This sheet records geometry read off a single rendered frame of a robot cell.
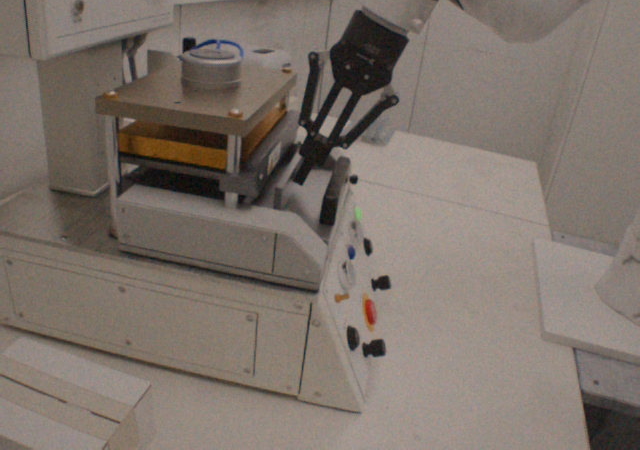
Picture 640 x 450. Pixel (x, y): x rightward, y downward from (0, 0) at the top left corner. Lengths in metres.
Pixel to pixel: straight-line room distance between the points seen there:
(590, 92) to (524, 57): 0.53
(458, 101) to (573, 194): 0.86
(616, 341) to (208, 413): 0.68
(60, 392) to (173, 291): 0.17
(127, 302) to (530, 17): 0.57
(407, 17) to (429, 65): 2.53
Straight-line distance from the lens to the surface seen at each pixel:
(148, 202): 0.61
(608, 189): 2.91
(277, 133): 0.68
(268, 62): 1.68
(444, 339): 0.86
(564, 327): 0.96
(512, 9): 0.56
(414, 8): 0.60
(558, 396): 0.84
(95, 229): 0.70
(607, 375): 0.93
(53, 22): 0.61
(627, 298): 1.06
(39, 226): 0.73
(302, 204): 0.69
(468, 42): 3.09
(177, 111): 0.57
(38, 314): 0.79
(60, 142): 0.78
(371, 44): 0.60
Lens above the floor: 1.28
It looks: 27 degrees down
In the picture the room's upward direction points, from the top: 8 degrees clockwise
